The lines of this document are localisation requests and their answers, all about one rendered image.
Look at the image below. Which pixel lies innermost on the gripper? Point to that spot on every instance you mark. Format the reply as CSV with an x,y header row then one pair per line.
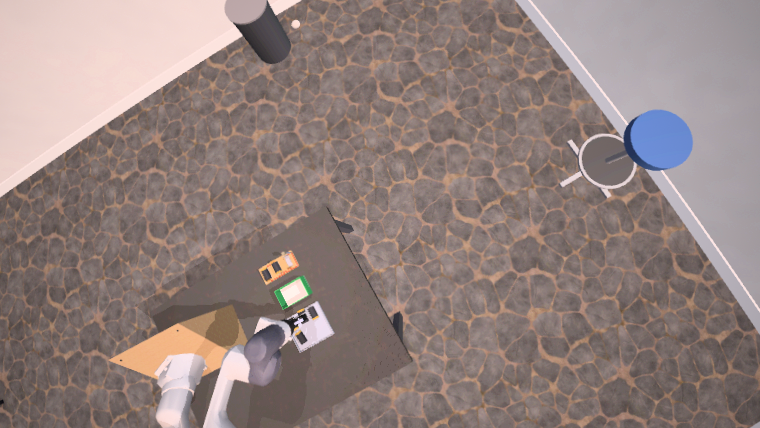
x,y
294,321

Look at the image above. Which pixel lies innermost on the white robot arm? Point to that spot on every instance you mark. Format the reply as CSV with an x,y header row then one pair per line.
x,y
185,371

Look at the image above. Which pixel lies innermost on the green open box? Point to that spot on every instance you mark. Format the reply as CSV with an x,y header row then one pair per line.
x,y
293,292

